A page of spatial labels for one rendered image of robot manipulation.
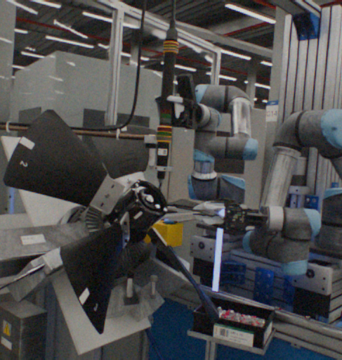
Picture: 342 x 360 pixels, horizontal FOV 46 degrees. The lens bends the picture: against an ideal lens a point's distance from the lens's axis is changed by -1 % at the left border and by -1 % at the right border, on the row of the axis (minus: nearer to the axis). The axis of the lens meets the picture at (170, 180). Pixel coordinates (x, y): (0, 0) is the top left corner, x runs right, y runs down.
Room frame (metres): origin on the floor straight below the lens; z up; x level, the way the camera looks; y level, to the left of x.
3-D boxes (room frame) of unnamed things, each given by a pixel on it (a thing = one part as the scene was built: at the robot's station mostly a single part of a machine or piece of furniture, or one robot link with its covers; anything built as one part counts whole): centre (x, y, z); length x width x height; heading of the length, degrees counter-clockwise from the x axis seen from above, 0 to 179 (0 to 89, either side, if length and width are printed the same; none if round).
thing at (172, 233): (1.66, 0.03, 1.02); 0.16 x 0.10 x 0.11; 50
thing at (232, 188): (1.90, -0.29, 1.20); 0.13 x 0.12 x 0.14; 84
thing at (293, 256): (1.20, -0.37, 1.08); 0.11 x 0.08 x 0.11; 37
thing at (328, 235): (1.56, -0.65, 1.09); 0.15 x 0.15 x 0.10
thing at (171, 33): (1.19, 0.03, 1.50); 0.04 x 0.04 x 0.46
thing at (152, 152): (1.19, 0.04, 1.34); 0.09 x 0.07 x 0.10; 86
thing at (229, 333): (1.23, -0.23, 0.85); 0.22 x 0.17 x 0.07; 66
